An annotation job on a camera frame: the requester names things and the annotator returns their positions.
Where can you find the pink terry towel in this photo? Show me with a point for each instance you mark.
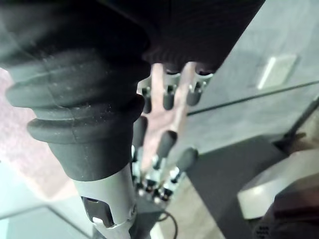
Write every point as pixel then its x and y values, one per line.
pixel 15 139

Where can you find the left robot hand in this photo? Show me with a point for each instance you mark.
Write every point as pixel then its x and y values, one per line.
pixel 165 144

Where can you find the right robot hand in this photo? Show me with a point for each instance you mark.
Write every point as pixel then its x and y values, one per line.
pixel 74 74

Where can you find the white wall socket plate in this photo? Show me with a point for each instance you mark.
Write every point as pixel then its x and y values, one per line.
pixel 276 72

